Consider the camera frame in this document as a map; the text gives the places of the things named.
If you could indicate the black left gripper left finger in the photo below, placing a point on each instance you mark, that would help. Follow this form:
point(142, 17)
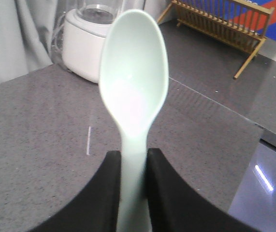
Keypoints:
point(95, 207)

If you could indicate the wooden dish rack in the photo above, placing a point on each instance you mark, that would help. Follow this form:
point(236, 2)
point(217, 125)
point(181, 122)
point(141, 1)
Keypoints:
point(215, 18)

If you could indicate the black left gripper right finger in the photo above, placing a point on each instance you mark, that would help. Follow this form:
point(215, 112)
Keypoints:
point(174, 206)

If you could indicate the blue red board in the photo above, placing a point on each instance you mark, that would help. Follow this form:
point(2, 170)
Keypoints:
point(261, 19)

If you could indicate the white curtain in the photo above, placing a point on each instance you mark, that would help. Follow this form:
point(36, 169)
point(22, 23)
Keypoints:
point(31, 33)

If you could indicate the pale green plastic spoon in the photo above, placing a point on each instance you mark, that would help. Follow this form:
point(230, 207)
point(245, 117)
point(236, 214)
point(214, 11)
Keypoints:
point(134, 79)

